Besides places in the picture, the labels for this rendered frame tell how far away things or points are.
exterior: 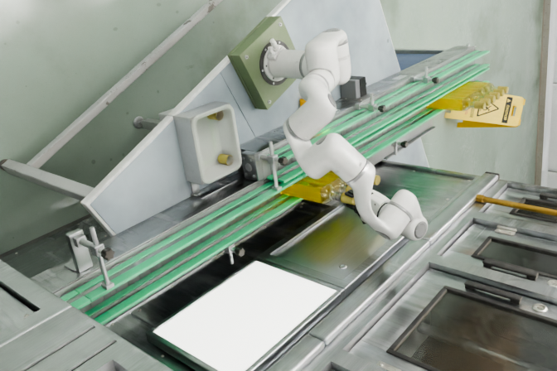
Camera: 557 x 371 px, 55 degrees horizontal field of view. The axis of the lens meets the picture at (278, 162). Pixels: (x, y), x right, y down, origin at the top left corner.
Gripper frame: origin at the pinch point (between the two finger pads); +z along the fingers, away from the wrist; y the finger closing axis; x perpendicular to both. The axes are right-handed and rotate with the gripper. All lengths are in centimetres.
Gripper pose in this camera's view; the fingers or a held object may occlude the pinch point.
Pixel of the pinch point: (352, 199)
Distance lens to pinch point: 173.3
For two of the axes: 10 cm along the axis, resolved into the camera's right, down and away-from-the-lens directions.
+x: -8.2, 3.0, -4.8
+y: -1.3, -9.2, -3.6
